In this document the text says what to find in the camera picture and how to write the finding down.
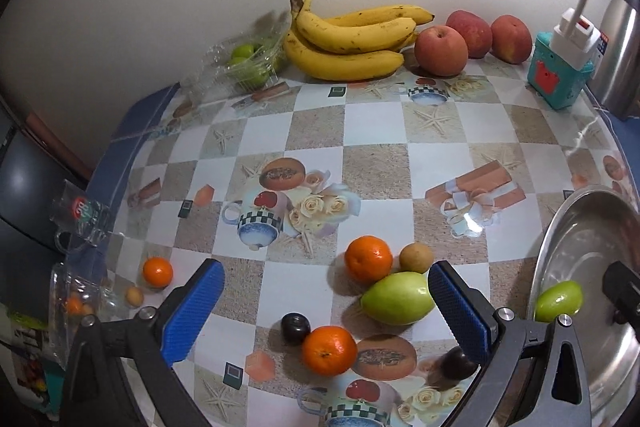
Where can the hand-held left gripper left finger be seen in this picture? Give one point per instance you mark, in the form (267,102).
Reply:
(192,307)

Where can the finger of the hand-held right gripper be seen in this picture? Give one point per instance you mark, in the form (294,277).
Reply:
(622,292)

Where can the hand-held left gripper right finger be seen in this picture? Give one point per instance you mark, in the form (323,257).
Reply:
(457,307)

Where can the small orange tangerine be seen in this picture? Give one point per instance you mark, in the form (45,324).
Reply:
(158,272)

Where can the dark plum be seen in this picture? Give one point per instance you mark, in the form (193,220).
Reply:
(295,328)
(456,366)

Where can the small yellow longan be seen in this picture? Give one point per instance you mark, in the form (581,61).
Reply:
(134,296)

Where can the large green mango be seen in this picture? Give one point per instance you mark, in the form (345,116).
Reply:
(397,298)

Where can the small green mango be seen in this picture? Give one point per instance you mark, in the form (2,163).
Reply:
(559,301)

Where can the stainless steel bowl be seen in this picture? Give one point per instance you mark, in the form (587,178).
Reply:
(580,237)

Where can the brown sapodilla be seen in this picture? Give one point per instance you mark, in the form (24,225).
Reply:
(415,257)

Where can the large orange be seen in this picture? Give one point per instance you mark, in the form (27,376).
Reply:
(368,258)

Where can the small orange kumquat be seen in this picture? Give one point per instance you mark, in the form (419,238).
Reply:
(74,305)

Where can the clear plastic fruit box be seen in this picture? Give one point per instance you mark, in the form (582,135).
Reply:
(62,332)

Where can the clear glass mug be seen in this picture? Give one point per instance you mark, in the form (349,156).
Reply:
(82,212)

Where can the checkered printed tablecloth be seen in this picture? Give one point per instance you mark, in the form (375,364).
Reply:
(370,167)

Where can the colourful printed package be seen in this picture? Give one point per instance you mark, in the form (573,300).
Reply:
(27,357)

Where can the dark grey furniture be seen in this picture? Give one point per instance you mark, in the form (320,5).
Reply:
(30,197)

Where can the teal toy box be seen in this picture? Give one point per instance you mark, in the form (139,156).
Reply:
(555,82)

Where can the stainless steel kettle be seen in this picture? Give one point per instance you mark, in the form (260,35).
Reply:
(620,57)

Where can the green lime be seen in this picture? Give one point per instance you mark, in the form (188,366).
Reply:
(241,52)
(257,74)

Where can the plastic bag of green fruit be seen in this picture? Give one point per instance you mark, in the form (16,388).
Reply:
(215,62)

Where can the white power adapter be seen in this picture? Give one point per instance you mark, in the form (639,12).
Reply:
(575,42)

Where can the red apple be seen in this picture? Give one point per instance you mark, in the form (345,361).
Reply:
(511,39)
(472,32)
(441,52)

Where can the yellow banana bunch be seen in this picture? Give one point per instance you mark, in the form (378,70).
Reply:
(345,57)

